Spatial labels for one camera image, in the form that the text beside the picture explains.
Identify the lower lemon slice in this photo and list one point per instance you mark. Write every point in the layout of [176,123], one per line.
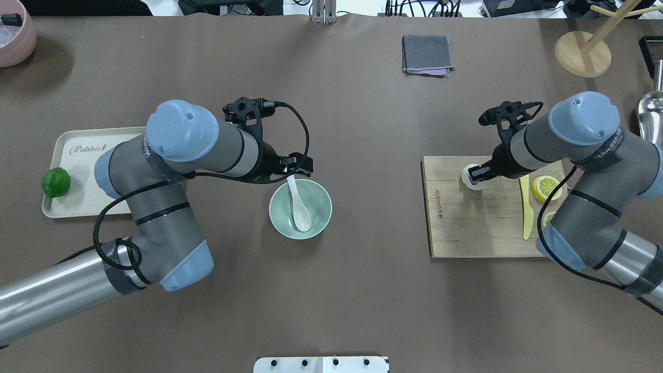
[547,218]

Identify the light green bowl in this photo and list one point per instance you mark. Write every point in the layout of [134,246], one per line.
[316,200]

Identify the aluminium frame post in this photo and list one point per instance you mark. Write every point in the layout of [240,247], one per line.
[323,11]

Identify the upper lemon half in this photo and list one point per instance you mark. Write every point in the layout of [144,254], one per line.
[543,187]

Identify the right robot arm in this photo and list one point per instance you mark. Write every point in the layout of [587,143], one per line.
[584,236]

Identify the metal tube in bowl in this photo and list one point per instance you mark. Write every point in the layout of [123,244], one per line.
[11,19]

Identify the folded grey cloth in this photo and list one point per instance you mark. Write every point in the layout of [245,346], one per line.
[427,55]

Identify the metal scoop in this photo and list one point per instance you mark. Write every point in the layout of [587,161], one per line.
[650,110]

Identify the wooden mug tree stand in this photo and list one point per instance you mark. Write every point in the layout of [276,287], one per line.
[585,54]

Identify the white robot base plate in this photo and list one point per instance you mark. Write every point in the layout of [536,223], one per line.
[360,363]

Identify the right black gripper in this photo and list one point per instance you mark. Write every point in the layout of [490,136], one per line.
[500,158]

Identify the black tray with glasses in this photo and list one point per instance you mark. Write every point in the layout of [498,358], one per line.
[651,49]

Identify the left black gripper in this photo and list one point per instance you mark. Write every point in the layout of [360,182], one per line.
[269,159]

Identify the white steamed bun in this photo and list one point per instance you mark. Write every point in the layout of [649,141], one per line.
[466,179]

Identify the green lime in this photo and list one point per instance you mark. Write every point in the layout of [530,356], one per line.
[56,182]

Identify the white ceramic spoon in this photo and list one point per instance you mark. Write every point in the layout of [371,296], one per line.
[300,214]

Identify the bamboo cutting board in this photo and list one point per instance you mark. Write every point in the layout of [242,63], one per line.
[463,223]

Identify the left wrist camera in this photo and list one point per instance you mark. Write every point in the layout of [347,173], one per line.
[243,110]

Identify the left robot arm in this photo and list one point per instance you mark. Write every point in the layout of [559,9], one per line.
[149,233]

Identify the pink bowl with ice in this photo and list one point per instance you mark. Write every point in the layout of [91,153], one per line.
[18,42]

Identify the beige rabbit tray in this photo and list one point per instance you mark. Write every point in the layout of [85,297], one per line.
[77,152]

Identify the yellow plastic knife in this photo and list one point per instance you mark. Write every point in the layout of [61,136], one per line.
[528,212]

